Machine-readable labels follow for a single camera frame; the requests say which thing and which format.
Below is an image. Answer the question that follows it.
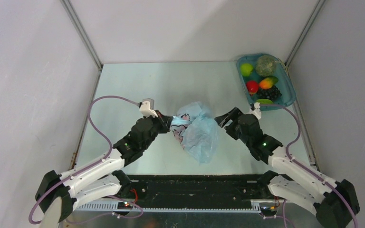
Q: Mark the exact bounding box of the right controller board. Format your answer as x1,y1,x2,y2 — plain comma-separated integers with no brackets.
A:
261,206,276,212

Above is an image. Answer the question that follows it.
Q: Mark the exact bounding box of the controller board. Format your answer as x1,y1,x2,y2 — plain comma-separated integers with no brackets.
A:
117,202,134,209
261,206,276,212

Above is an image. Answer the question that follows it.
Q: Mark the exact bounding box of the green fake starfruit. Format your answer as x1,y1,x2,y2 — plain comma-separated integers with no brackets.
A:
256,99,274,105

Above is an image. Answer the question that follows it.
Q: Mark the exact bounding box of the red yellow fake apple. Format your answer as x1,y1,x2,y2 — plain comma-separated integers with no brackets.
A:
246,80,259,95

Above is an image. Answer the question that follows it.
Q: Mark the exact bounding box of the dark purple fake grape bunch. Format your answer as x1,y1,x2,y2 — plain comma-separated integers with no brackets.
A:
256,85,282,102

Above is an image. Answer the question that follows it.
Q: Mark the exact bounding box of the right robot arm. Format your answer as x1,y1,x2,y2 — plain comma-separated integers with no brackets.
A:
215,103,360,228

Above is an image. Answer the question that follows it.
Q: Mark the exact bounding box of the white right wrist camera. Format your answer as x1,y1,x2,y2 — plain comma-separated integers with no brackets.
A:
248,102,261,120

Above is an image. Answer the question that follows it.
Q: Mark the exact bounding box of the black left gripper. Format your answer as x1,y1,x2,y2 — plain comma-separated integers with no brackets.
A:
142,109,173,150

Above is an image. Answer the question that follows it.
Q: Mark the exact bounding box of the right aluminium corner post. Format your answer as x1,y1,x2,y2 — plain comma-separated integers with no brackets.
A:
285,0,327,66

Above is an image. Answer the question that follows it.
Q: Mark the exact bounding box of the left aluminium corner post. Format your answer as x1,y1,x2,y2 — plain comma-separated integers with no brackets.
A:
60,0,103,71

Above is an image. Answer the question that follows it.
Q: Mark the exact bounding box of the light blue printed plastic bag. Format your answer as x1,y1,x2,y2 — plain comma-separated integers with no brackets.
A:
170,102,219,164

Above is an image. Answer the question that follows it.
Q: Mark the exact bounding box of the aluminium corner post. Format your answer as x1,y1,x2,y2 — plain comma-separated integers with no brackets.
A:
60,0,103,71
285,0,327,66

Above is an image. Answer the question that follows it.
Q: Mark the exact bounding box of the green fake apple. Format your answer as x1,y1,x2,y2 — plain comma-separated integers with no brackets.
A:
240,63,253,77

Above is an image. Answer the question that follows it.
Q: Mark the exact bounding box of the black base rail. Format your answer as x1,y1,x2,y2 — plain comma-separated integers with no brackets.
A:
115,174,274,210

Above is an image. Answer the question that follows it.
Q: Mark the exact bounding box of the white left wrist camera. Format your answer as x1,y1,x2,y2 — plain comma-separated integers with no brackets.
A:
139,98,158,118

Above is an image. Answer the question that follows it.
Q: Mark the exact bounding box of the netted green fake melon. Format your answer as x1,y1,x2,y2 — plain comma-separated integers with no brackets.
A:
255,55,277,77

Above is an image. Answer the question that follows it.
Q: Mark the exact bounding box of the left controller board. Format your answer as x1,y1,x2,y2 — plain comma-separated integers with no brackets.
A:
117,202,134,209

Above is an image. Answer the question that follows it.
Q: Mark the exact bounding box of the orange green fake mango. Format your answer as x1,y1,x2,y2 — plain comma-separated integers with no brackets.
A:
259,76,279,90

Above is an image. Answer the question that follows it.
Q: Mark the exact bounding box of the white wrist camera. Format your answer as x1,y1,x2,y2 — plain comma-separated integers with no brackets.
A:
248,102,261,120
139,98,158,118

